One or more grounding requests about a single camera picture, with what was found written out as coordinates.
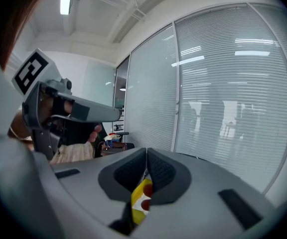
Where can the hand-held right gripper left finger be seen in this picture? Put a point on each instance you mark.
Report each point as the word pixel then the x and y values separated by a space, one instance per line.
pixel 88 183

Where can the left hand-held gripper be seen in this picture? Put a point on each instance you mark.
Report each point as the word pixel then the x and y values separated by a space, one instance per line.
pixel 31 71

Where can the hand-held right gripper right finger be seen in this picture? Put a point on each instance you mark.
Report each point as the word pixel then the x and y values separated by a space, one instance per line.
pixel 203 195

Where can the black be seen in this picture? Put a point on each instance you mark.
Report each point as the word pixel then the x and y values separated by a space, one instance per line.
pixel 137 215

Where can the person's left forearm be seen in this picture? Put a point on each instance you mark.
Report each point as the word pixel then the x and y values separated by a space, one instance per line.
pixel 17 126

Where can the person's left hand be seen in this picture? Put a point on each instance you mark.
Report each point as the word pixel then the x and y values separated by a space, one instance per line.
pixel 95 134

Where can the white and red plastic bag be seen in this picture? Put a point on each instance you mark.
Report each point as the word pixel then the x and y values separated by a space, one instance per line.
pixel 112 136

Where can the black mesh office chair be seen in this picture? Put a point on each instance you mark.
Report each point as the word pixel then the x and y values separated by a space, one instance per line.
pixel 122 134

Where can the brown leather bag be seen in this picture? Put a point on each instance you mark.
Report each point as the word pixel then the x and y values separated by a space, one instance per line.
pixel 113 149

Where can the silver bangle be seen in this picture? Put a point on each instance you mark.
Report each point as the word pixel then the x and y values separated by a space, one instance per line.
pixel 14 134

